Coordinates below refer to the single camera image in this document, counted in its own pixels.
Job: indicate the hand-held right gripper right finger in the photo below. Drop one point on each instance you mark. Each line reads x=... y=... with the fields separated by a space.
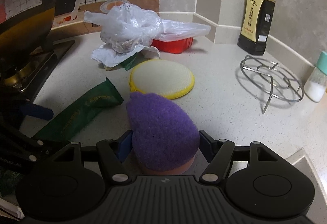
x=206 y=144

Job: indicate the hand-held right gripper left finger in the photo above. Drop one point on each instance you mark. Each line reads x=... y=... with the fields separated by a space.
x=125 y=148

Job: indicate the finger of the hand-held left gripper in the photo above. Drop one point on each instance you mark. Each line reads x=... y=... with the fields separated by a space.
x=30 y=145
x=38 y=111

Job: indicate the purple and pink sponge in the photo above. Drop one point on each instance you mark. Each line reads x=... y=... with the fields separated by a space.
x=163 y=132

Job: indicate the long green wrapper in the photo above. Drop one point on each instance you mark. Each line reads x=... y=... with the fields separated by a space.
x=84 y=111

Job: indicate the small green packet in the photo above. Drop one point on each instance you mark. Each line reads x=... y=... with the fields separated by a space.
x=130 y=62

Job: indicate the round yellow-rimmed scrubbing pad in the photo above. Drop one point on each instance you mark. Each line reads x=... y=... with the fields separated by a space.
x=161 y=78

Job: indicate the black wok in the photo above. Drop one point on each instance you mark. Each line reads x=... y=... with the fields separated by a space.
x=28 y=30

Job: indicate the crumpled white paper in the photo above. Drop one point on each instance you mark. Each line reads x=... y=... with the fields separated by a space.
x=107 y=56

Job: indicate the metal steamer rack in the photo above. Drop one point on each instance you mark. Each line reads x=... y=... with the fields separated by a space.
x=270 y=78

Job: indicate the red plastic food tray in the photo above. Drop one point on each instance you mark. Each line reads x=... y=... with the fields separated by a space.
x=173 y=45

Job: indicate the clear plastic bag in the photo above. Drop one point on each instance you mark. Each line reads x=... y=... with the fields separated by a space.
x=127 y=25

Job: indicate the salt shaker with teal lid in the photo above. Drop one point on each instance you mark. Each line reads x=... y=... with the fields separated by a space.
x=316 y=86

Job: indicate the dark soy sauce bottle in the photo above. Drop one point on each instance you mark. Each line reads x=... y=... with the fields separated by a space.
x=255 y=22

